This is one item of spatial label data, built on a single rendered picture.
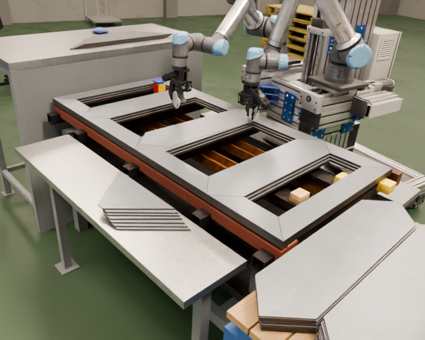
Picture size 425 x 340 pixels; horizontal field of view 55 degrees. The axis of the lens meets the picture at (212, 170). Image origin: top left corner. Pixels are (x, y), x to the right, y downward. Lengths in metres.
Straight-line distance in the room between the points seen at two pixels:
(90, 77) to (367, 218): 1.71
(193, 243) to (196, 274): 0.14
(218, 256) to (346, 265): 0.39
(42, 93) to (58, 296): 1.07
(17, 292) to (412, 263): 1.86
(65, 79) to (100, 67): 0.22
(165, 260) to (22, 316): 1.12
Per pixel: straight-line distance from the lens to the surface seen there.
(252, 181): 1.53
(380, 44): 2.58
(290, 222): 1.34
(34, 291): 2.37
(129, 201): 1.49
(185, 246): 1.35
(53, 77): 2.38
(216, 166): 1.89
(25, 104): 2.36
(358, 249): 1.29
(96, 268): 2.41
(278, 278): 1.13
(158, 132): 1.88
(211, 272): 1.26
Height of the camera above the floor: 1.61
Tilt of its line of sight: 29 degrees down
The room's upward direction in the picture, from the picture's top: 4 degrees clockwise
